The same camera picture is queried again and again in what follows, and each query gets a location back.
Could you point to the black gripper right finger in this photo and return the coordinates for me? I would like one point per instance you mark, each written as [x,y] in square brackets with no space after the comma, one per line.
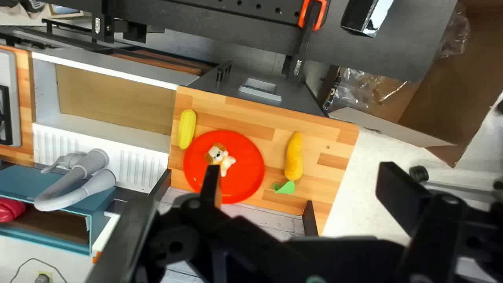
[401,189]

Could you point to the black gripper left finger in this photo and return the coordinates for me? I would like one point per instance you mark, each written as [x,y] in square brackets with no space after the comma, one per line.
[212,183]

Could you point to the grey toy tap nozzle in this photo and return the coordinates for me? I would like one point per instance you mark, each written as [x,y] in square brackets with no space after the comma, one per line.
[79,183]

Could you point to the small brown white toy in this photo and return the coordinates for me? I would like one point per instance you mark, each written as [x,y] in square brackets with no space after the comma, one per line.
[227,157]

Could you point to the orange round plate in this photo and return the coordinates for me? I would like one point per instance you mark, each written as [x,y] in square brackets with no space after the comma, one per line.
[245,167]

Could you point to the yellow toy corn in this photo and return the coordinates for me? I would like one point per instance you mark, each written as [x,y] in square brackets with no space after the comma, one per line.
[186,129]

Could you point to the yellow toy carrot green leaf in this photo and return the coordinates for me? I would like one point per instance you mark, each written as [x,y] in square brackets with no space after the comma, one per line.
[294,157]

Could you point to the grey foam strip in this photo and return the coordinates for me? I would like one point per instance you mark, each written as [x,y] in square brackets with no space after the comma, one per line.
[260,95]
[261,84]

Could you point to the wooden toy kitchen counter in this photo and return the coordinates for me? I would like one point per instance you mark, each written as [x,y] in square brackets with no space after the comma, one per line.
[315,134]

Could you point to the large brown cardboard box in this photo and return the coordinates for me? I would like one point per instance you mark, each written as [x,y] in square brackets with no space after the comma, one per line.
[456,95]

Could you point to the clear plastic film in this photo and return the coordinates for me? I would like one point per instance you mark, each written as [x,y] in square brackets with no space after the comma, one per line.
[362,87]

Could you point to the white toy sink basin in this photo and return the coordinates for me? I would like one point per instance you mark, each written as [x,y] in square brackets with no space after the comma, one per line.
[104,102]

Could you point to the shiny metal block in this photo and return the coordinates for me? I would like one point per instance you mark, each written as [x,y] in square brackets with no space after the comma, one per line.
[366,16]

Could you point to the teal box backsplash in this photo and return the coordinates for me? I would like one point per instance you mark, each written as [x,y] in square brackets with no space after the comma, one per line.
[25,183]

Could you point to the toy stove top black burners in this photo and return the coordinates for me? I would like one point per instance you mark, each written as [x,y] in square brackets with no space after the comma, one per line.
[24,104]

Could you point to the red toy object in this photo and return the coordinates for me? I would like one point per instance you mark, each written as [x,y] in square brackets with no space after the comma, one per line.
[10,209]

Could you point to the grey wood-print panel black frame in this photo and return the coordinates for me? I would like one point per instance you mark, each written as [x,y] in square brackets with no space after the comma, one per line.
[131,230]

